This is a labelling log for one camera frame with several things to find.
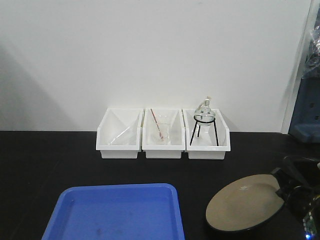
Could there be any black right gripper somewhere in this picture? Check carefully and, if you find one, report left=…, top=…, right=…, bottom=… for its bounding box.
left=271, top=156, right=320, bottom=240

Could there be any beige plate with black rim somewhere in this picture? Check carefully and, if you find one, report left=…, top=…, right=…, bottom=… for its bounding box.
left=205, top=174, right=284, bottom=232

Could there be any blue plastic tray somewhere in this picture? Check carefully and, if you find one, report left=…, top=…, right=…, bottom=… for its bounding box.
left=42, top=183, right=185, bottom=240

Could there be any blue cabinet at right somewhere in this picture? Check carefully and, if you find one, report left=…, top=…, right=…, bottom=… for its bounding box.
left=288, top=0, right=320, bottom=144

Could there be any white right storage bin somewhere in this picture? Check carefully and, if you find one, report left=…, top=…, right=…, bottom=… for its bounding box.
left=182, top=108, right=231, bottom=160

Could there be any white storage bin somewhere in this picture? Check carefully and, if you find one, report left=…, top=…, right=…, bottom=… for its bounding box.
left=96, top=108, right=144, bottom=159
left=142, top=108, right=186, bottom=159
left=182, top=108, right=231, bottom=160

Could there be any round glass flask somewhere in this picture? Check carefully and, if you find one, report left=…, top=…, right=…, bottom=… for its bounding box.
left=194, top=96, right=216, bottom=127

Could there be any white middle storage bin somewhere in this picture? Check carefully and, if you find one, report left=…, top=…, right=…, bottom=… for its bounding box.
left=142, top=108, right=186, bottom=159

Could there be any glass beaker in bin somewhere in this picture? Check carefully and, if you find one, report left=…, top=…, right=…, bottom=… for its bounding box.
left=153, top=115, right=171, bottom=145

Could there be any white left storage bin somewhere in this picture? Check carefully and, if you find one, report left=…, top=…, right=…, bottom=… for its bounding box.
left=96, top=108, right=144, bottom=159

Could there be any black wire tripod stand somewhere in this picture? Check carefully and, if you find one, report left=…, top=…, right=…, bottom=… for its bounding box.
left=189, top=115, right=220, bottom=147

